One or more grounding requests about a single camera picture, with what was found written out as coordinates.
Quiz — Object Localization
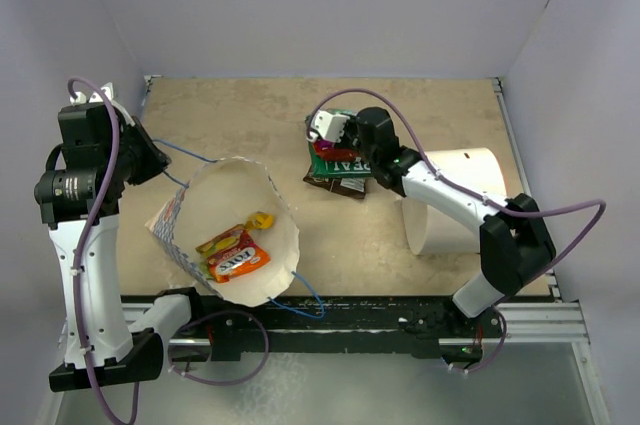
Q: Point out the green Real crisps bag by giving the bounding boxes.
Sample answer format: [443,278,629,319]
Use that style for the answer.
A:
[309,144,373,178]

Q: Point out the purple candy bag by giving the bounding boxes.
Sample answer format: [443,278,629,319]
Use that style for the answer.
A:
[312,140,335,155]

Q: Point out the brown snack packet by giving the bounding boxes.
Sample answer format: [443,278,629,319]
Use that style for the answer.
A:
[303,173,366,200]

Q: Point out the blue checkered paper bag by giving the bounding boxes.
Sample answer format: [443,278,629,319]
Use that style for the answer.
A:
[146,155,326,320]

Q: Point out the yellow M&M's bag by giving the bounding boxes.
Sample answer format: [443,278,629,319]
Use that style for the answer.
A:
[244,212,275,231]

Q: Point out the orange Fox's candy bag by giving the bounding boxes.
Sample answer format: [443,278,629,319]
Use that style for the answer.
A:
[195,224,271,283]

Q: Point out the red Doritos bag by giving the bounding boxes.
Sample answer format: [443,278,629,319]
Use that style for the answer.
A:
[312,145,361,162]

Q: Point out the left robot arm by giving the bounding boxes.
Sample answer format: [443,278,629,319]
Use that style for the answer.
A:
[34,102,206,392]

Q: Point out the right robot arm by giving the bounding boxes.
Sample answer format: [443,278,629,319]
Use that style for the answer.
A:
[339,107,556,336]

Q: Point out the white cylindrical container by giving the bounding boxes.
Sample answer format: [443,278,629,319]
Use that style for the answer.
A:
[401,148,506,255]

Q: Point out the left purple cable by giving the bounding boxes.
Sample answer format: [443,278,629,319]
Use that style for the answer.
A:
[66,76,141,425]

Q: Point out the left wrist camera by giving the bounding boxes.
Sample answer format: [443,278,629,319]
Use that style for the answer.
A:
[69,81,136,126]

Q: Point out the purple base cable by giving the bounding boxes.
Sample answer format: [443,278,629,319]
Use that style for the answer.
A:
[167,309,271,386]

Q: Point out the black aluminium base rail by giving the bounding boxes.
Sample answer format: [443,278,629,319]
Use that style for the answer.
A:
[119,294,586,361]

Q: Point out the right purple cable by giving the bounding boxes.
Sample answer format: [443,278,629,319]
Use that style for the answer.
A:
[305,88,607,376]

